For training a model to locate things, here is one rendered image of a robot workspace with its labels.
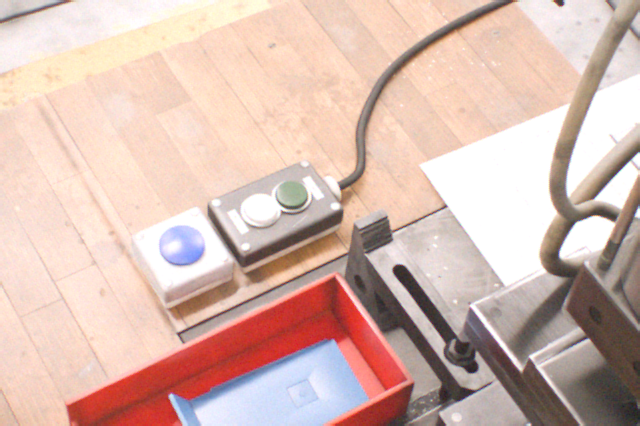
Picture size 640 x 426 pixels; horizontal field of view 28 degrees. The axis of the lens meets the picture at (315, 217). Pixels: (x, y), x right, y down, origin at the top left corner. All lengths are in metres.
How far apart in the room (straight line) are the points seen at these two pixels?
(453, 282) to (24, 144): 0.42
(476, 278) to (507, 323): 0.31
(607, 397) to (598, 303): 0.08
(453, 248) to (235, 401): 0.26
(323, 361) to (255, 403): 0.07
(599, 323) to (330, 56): 0.62
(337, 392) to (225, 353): 0.10
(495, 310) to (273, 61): 0.51
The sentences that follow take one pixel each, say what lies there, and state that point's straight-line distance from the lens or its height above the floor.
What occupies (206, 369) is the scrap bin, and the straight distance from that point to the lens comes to 1.07.
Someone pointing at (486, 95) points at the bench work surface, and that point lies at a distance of 1.28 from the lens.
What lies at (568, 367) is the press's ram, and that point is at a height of 1.18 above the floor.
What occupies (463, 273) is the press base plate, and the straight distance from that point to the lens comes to 1.15.
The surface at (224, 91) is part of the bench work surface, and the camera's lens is 1.26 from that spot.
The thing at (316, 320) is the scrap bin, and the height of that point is 0.90.
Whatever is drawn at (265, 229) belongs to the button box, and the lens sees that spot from 1.12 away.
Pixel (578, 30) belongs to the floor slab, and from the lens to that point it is 2.66.
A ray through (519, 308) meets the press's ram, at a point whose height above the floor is 1.14.
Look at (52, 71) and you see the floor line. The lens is 2.48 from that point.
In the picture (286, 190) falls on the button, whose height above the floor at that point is 0.94.
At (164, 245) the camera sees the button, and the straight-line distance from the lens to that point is 1.10.
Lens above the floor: 1.86
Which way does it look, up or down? 55 degrees down
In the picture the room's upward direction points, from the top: 7 degrees clockwise
